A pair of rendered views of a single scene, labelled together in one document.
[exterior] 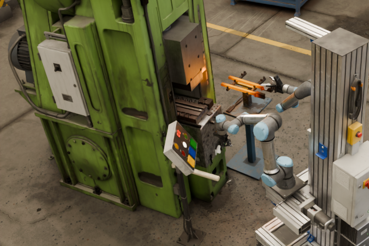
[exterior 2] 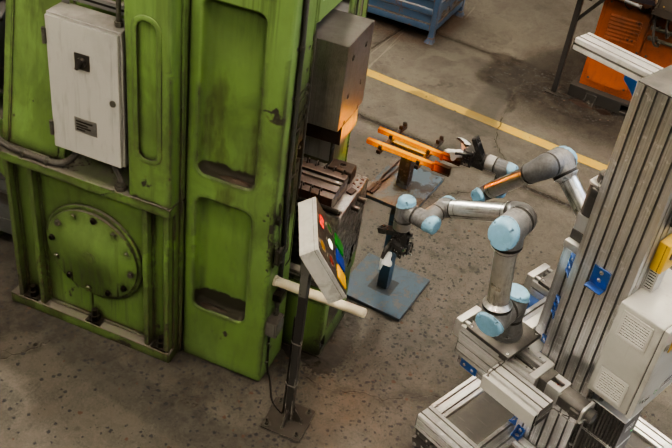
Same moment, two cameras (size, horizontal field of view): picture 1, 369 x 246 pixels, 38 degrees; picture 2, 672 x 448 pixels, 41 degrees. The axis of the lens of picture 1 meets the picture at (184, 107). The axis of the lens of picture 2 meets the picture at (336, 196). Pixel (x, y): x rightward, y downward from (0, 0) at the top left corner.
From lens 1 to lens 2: 111 cm
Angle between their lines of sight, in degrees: 15
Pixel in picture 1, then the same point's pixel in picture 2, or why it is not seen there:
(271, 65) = (396, 121)
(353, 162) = (656, 304)
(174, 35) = (335, 35)
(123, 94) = (207, 134)
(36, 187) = not seen: outside the picture
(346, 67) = not seen: outside the picture
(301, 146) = (464, 268)
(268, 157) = (503, 283)
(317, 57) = (643, 110)
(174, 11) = not seen: outside the picture
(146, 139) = (233, 226)
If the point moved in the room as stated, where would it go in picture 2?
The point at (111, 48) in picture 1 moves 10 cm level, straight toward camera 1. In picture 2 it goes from (209, 39) to (216, 51)
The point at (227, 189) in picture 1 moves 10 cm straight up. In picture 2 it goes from (344, 333) to (346, 320)
